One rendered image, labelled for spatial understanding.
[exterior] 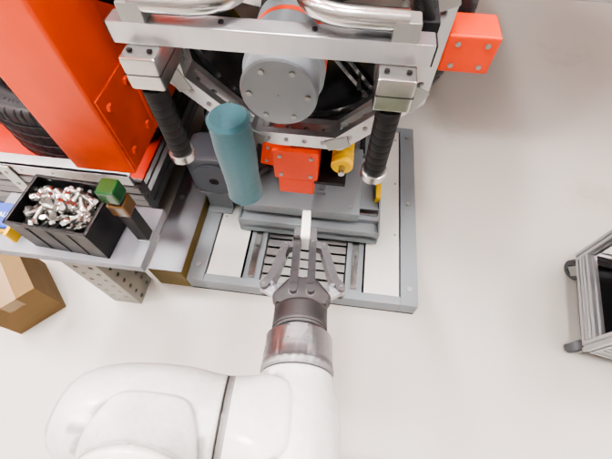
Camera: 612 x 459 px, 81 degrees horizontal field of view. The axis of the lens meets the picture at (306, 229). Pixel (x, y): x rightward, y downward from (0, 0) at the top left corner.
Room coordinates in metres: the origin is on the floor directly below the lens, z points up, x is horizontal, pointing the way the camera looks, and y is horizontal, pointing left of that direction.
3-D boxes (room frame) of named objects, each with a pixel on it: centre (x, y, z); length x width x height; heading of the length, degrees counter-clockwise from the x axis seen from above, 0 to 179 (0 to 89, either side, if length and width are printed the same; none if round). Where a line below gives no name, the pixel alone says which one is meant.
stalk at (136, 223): (0.44, 0.40, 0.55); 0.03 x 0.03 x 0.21; 83
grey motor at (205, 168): (0.92, 0.27, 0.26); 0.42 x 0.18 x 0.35; 173
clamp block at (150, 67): (0.47, 0.22, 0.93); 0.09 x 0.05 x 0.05; 173
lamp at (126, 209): (0.44, 0.40, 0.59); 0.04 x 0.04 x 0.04; 83
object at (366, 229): (0.82, -0.03, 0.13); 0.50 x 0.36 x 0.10; 83
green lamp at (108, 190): (0.44, 0.40, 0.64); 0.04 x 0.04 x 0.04; 83
